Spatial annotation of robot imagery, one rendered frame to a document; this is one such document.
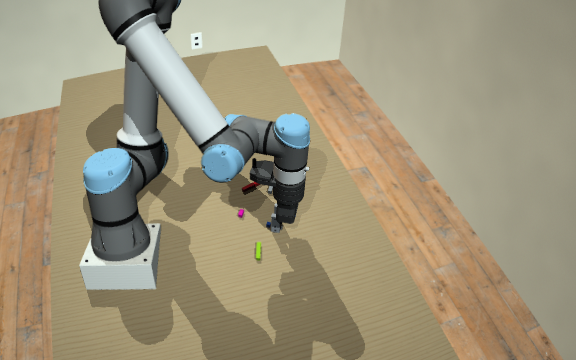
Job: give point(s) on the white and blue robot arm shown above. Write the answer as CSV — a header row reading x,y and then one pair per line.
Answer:
x,y
118,232

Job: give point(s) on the red rod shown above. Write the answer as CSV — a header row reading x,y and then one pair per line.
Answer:
x,y
250,186

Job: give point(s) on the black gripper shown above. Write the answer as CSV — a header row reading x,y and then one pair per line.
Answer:
x,y
288,190

